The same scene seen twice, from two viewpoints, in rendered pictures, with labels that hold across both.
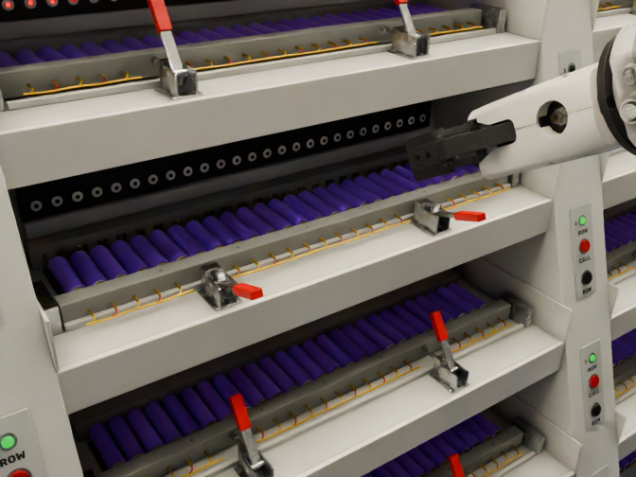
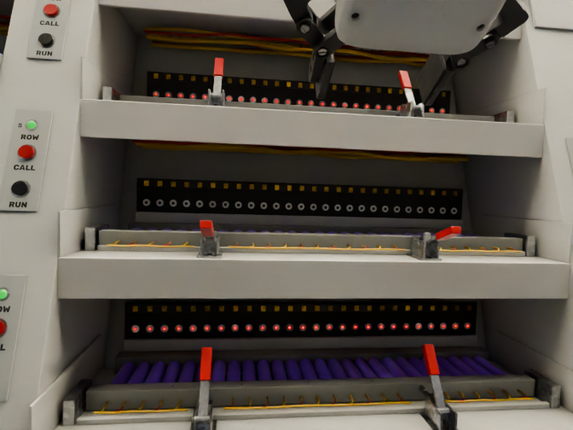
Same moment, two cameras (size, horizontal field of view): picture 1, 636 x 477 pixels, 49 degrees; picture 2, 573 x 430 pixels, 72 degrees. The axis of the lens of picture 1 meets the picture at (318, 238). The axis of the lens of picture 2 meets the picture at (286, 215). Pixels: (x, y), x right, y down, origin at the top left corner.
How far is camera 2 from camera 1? 0.40 m
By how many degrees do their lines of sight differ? 37
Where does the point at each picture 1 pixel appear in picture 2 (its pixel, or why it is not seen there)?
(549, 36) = (553, 123)
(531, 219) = (542, 276)
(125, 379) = (109, 285)
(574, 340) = not seen: outside the picture
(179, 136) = (203, 129)
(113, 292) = (138, 233)
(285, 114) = (288, 133)
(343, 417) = (312, 419)
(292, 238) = (291, 236)
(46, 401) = (42, 276)
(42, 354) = (53, 240)
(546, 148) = not seen: outside the picture
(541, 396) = not seen: outside the picture
